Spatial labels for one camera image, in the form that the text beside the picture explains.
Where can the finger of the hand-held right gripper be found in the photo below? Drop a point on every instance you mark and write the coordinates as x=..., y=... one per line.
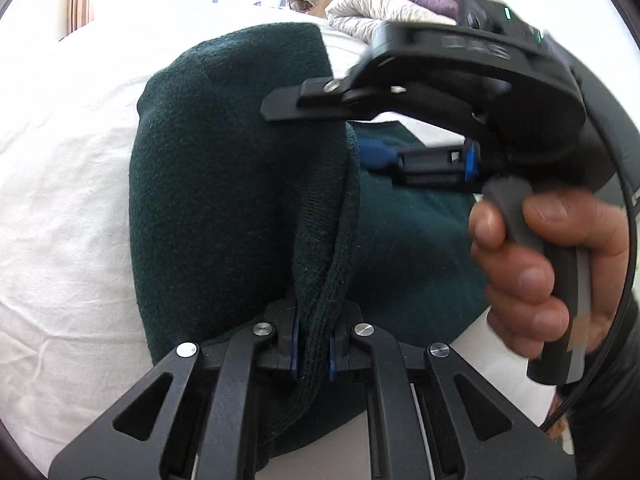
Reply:
x=320, y=102
x=430, y=165

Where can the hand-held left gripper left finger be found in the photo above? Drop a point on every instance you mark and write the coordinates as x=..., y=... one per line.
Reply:
x=296, y=340

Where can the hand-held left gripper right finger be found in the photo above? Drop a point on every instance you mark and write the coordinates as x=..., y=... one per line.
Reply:
x=332, y=355

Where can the dark green knit sweater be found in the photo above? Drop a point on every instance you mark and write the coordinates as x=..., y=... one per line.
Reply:
x=215, y=185

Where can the person's right hand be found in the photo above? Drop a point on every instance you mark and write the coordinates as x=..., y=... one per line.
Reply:
x=530, y=280

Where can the folded white duvet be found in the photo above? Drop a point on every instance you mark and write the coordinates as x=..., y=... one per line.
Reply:
x=370, y=15

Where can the purple pillow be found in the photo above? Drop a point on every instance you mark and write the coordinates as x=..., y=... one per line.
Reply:
x=425, y=2

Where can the bed with white sheet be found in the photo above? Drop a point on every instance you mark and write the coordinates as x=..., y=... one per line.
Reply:
x=70, y=170

